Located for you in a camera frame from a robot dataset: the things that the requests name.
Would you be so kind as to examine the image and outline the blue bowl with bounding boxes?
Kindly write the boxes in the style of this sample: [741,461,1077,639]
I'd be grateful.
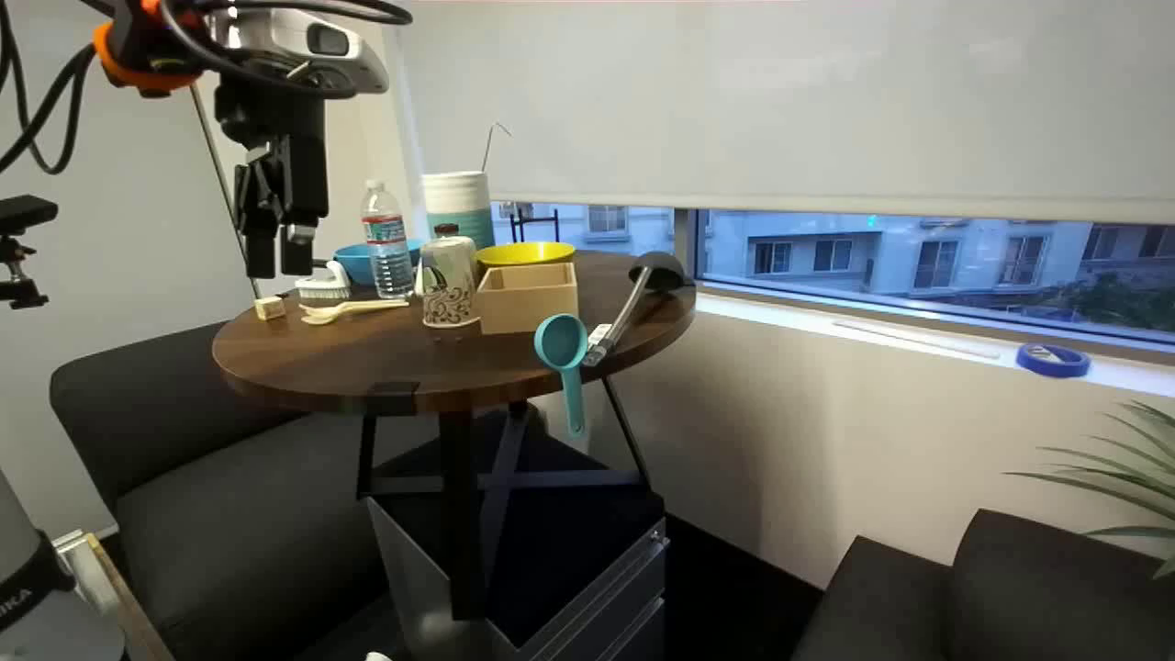
[330,237,425,296]

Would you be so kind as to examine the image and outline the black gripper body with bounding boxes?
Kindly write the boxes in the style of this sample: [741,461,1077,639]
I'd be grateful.
[211,72,334,234]

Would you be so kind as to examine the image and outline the blue tape roll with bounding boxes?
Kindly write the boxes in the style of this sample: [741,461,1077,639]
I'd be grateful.
[1012,340,1094,381]

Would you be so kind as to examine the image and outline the white teal tub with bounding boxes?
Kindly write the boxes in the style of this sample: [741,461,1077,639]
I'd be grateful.
[419,164,500,256]

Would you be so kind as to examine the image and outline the teal plastic scoop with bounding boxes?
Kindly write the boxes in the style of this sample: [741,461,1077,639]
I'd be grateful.
[532,312,596,439]

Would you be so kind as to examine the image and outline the bent thin metal wire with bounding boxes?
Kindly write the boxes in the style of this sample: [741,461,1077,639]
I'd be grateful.
[477,122,516,175]

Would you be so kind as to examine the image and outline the white green-striped pack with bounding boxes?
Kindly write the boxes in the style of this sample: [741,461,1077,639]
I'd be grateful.
[288,273,357,310]

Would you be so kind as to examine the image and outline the white plastic spoon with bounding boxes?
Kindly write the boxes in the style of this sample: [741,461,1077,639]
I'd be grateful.
[297,292,416,329]

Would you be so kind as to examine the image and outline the light wooden frame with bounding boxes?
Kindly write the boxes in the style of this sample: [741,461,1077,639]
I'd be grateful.
[52,525,176,661]

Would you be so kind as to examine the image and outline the clear plastic water bottle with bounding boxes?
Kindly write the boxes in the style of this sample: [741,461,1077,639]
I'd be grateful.
[361,179,419,302]

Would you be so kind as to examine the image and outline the green potted plant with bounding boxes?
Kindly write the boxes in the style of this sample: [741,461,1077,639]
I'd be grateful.
[1006,400,1175,587]

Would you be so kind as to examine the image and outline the light wooden box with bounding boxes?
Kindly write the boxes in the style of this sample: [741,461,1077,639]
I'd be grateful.
[474,262,582,340]

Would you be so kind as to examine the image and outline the yellow bowl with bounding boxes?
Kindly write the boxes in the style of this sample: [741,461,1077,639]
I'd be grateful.
[474,237,578,274]

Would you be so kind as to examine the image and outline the white jar black lid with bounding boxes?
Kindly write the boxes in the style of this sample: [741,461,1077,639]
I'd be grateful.
[423,219,479,292]

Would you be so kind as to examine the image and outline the dark gray sofa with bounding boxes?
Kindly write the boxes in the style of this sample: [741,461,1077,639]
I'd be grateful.
[48,321,400,661]
[784,507,1175,661]

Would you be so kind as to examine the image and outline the teal handled brush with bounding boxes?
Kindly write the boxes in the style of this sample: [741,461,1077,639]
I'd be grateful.
[582,250,692,371]

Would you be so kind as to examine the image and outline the orange wrist cable clamp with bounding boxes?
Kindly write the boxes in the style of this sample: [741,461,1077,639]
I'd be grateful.
[88,0,204,99]

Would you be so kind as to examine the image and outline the glass window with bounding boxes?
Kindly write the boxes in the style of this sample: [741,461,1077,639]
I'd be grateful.
[491,199,1175,359]

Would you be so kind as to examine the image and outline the black camera stand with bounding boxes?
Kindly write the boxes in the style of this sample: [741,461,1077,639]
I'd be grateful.
[0,190,63,317]

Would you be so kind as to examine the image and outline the white roller blind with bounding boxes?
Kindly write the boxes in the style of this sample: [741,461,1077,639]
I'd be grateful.
[385,0,1175,228]

